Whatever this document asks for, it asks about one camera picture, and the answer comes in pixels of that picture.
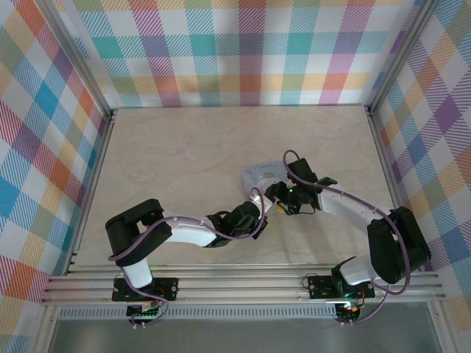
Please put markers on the blue cartoon tin box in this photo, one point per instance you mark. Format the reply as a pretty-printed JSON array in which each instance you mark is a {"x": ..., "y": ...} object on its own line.
[{"x": 257, "y": 171}]

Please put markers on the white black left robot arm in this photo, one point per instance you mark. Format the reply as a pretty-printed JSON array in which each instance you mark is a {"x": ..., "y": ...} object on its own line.
[{"x": 184, "y": 231}]

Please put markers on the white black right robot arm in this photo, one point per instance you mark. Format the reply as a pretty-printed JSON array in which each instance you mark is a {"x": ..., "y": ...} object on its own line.
[{"x": 342, "y": 206}]

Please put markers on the grey metal panel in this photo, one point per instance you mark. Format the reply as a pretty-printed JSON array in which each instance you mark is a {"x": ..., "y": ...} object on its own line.
[{"x": 239, "y": 336}]

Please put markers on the small controller circuit board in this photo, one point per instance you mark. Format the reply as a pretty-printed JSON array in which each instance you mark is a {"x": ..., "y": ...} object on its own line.
[
  {"x": 141, "y": 312},
  {"x": 347, "y": 312}
]

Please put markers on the aluminium frame cross rail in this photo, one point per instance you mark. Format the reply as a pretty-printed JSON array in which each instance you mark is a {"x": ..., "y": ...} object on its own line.
[{"x": 239, "y": 287}]

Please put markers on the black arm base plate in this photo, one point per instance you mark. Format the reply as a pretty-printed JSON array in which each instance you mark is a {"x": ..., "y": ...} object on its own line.
[
  {"x": 320, "y": 288},
  {"x": 169, "y": 288}
]

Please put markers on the aluminium frame post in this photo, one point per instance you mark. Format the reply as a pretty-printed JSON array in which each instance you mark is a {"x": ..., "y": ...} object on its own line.
[
  {"x": 84, "y": 59},
  {"x": 400, "y": 55}
]

